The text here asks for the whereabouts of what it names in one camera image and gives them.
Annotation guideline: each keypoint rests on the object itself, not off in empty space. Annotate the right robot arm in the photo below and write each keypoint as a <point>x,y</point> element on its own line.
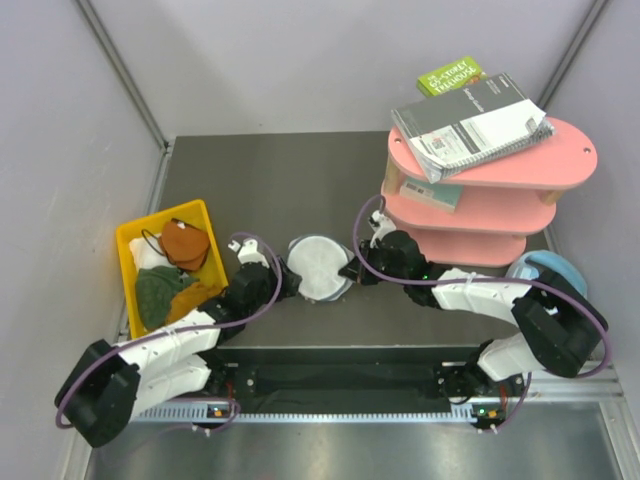
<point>557,328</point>

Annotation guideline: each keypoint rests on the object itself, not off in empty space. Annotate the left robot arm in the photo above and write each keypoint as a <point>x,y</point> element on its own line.
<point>111,385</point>

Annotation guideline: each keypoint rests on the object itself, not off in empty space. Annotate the green treehouse book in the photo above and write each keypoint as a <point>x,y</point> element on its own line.
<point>461,72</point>

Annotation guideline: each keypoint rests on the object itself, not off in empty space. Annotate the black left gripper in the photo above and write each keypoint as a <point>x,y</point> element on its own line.
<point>289,285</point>

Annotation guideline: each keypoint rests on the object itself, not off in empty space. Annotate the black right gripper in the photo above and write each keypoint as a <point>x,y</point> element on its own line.
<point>352,272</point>

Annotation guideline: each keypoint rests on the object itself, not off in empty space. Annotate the yellow plastic bin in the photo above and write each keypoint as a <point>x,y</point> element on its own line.
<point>194,213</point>

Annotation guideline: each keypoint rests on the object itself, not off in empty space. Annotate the light blue headphones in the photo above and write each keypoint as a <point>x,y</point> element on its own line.
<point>531,265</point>

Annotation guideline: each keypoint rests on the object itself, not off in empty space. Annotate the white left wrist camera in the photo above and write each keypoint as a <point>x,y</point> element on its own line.
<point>248,252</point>

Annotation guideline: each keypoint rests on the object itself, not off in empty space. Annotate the orange bra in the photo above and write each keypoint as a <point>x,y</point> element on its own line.
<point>184,245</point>

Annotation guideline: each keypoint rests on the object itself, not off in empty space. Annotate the white garment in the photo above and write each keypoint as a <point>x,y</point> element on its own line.
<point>147,253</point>

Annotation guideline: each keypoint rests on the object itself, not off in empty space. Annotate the green garment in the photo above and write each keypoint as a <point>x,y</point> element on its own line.
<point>155,289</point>

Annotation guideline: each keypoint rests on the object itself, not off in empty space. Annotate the pink three-tier shelf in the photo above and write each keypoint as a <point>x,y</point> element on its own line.
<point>501,203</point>

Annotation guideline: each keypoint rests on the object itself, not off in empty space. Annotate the mustard yellow garment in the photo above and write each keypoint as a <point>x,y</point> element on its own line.
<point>190,298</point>

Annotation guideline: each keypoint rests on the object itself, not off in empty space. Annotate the grey spiral-bound manual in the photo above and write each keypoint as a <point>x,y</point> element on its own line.
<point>471,126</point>

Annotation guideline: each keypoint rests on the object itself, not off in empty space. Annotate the teal paperback book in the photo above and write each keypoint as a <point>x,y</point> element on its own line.
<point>442,196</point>

